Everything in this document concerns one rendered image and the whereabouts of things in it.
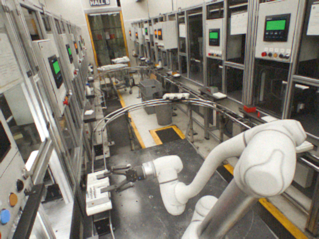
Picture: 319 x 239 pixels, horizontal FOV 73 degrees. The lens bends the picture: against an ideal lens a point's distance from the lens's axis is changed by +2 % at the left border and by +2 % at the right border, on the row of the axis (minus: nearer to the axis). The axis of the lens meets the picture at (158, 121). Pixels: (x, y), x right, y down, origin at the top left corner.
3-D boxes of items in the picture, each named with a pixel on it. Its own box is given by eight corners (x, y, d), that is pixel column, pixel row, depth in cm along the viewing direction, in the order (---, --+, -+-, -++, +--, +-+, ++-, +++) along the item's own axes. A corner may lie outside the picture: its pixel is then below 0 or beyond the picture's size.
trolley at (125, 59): (136, 84, 757) (131, 57, 718) (120, 88, 737) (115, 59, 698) (129, 80, 829) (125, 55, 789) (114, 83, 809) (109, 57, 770)
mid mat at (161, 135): (197, 149, 332) (197, 148, 331) (164, 157, 320) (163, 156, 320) (175, 124, 421) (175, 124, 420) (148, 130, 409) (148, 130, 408)
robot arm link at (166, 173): (152, 158, 108) (159, 184, 105) (181, 151, 111) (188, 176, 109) (150, 160, 118) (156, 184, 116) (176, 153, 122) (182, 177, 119)
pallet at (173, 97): (163, 102, 310) (162, 96, 306) (165, 99, 322) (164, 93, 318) (188, 102, 299) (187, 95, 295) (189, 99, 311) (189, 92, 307)
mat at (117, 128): (151, 159, 320) (151, 158, 319) (111, 169, 307) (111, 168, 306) (114, 81, 839) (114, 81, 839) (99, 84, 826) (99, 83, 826)
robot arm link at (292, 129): (245, 122, 86) (238, 138, 76) (295, 105, 75) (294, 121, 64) (260, 150, 88) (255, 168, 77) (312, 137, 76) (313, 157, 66)
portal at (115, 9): (131, 75, 914) (120, 6, 807) (99, 80, 885) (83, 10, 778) (131, 75, 923) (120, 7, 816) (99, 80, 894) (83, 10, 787)
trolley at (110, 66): (108, 100, 618) (100, 66, 579) (101, 96, 662) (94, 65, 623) (134, 93, 660) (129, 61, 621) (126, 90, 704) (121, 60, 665)
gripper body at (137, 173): (142, 174, 116) (126, 179, 114) (140, 161, 112) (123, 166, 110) (145, 182, 109) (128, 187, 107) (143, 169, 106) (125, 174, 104)
